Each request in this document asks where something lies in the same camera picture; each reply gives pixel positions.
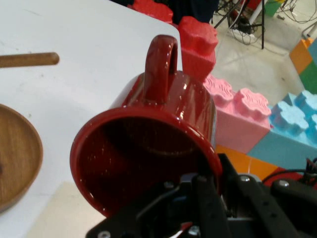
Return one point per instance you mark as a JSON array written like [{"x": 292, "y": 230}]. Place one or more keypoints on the green foam block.
[
  {"x": 309, "y": 79},
  {"x": 275, "y": 8}
]

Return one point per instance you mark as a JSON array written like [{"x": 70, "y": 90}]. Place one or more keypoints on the light blue foam block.
[{"x": 284, "y": 148}]

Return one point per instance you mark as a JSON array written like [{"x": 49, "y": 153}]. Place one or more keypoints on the black metal stand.
[{"x": 262, "y": 29}]

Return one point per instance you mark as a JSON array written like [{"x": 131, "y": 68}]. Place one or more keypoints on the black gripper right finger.
[{"x": 260, "y": 210}]

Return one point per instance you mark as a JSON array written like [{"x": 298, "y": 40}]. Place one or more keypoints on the wooden mug tree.
[{"x": 15, "y": 153}]

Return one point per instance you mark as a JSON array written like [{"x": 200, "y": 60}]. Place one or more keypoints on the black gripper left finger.
[{"x": 203, "y": 198}]

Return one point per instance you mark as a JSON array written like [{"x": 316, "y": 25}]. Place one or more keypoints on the orange foam block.
[
  {"x": 247, "y": 161},
  {"x": 299, "y": 57}
]

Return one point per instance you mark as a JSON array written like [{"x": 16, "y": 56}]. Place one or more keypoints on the pink foam block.
[{"x": 235, "y": 124}]

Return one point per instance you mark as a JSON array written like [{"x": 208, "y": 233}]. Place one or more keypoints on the red ceramic mug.
[{"x": 123, "y": 161}]

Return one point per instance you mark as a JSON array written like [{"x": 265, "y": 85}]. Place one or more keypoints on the large red foam block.
[{"x": 198, "y": 44}]

